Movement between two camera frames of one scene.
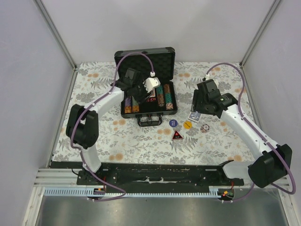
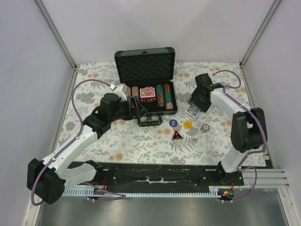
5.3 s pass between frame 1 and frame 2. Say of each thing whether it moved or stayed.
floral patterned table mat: stayed
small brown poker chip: stayed
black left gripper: moved
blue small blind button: stayed
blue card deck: moved
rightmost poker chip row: stayed
